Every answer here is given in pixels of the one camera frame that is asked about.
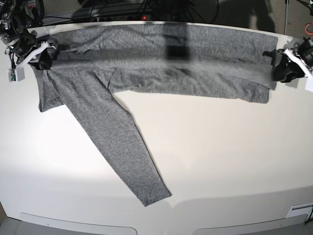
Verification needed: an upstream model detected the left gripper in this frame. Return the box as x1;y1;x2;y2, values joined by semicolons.
263;47;313;83

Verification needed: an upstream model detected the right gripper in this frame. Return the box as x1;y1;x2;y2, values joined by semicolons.
4;36;61;70

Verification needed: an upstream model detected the grey long-sleeve T-shirt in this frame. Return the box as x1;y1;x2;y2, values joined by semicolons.
33;23;278;206

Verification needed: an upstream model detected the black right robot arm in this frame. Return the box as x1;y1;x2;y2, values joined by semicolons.
0;0;57;80

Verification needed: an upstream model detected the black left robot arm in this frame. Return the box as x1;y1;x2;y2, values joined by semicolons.
263;24;313;83

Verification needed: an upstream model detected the black power strip red light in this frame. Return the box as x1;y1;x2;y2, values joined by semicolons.
92;14;152;22

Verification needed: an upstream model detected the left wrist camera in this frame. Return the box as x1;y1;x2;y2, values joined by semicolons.
305;78;313;92

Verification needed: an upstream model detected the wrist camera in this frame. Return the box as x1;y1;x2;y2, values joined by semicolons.
305;78;313;92
7;68;25;82

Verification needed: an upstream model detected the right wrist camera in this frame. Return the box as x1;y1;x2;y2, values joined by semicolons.
7;68;25;82

